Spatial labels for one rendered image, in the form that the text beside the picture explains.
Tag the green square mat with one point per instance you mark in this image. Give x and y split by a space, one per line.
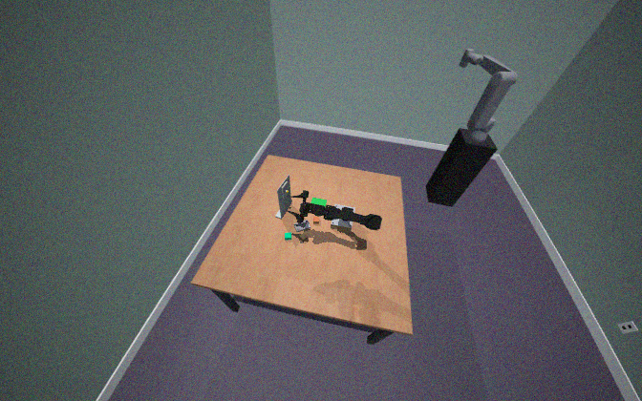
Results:
319 201

